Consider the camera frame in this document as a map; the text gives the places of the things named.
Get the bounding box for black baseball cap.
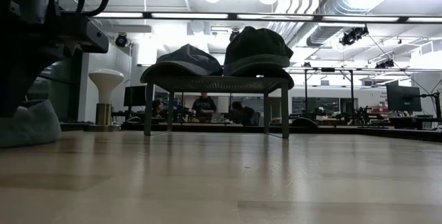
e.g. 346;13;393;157
222;26;295;77

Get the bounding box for long linear ceiling light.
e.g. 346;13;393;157
93;9;442;24

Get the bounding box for black computer monitor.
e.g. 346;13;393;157
123;85;147;108

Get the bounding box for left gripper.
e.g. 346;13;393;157
0;0;110;118

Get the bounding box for grey perforated metal rack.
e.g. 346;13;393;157
143;75;290;140

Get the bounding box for black aluminium table frame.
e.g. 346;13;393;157
60;121;442;144

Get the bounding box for white rectangular object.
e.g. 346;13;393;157
217;95;231;115

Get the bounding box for background robot arms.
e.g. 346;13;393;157
333;105;383;125

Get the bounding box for dark background table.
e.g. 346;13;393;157
357;115;442;131

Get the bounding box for white mushroom-shaped stand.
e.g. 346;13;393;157
84;68;126;133

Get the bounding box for black spotlight cluster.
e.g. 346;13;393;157
339;24;370;47
374;58;396;70

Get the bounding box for black metal gantry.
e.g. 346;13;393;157
302;66;356;116

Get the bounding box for light grey baseball cap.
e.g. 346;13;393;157
0;99;63;149

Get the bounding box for person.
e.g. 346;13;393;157
191;92;218;123
230;100;257;127
151;99;165;119

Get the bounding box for black monitor on arm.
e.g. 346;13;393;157
385;84;423;113

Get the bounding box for blue-grey baseball cap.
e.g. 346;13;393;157
139;43;224;84

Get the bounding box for black arched object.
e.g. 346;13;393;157
291;116;319;129

